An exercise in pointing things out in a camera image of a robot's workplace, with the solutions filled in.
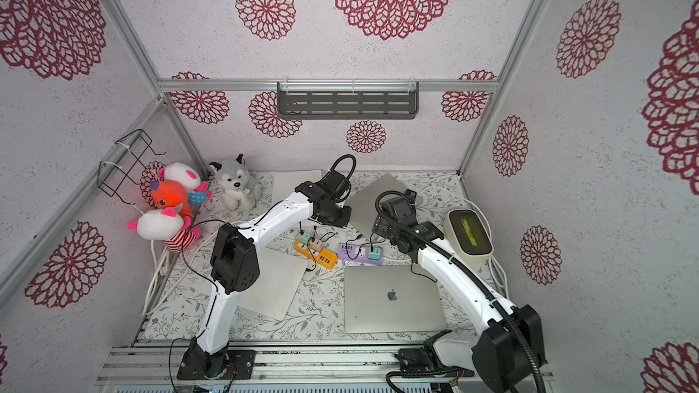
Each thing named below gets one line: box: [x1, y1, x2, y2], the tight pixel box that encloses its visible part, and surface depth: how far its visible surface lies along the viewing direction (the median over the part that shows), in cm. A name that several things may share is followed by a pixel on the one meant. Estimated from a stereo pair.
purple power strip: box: [337, 241, 385, 266], surface depth 94 cm
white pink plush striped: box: [127, 206, 202, 253], surface depth 83 cm
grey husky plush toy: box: [209, 153, 262, 212], surface depth 98 cm
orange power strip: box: [293, 239, 338, 271], surface depth 94 cm
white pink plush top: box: [157, 161, 213, 193], surface depth 97 cm
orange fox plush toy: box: [150, 180, 195, 219], surface depth 90 cm
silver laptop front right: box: [344, 265, 447, 333], surface depth 88 cm
